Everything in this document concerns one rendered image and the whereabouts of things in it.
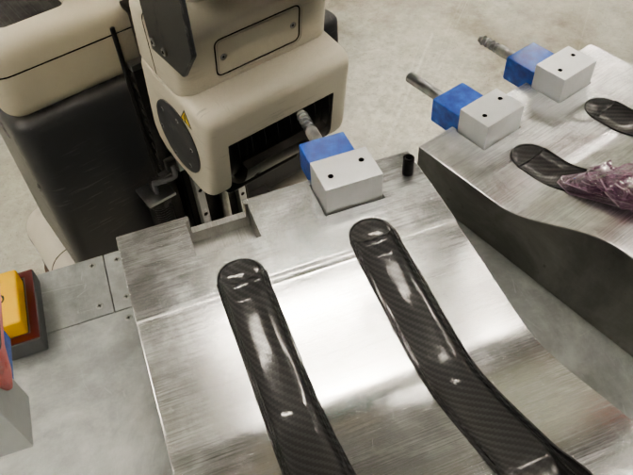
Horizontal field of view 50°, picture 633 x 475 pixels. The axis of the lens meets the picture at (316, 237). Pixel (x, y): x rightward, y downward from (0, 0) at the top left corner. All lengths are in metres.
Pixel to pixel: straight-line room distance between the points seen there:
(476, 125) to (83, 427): 0.43
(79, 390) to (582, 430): 0.39
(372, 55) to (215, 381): 1.90
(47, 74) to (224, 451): 0.70
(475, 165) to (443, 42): 1.73
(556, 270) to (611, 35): 1.95
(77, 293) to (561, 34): 2.05
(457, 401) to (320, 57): 0.53
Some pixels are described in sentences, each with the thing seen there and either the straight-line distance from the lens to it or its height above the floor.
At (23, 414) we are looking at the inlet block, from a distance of 0.47.
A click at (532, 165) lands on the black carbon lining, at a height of 0.85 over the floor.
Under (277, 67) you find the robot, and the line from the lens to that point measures 0.86.
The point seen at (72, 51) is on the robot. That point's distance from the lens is 1.04.
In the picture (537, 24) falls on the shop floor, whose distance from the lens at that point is 2.51.
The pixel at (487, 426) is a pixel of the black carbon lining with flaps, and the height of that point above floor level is 0.90.
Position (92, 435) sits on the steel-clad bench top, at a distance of 0.58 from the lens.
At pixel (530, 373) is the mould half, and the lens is 0.48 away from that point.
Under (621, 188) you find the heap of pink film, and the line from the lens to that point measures 0.59.
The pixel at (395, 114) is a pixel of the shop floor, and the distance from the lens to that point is 2.06.
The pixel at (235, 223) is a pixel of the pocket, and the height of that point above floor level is 0.87.
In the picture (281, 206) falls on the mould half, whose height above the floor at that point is 0.89.
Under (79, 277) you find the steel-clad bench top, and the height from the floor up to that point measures 0.80.
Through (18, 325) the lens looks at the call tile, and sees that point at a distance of 0.62.
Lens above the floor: 1.30
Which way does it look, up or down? 49 degrees down
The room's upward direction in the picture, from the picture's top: 4 degrees counter-clockwise
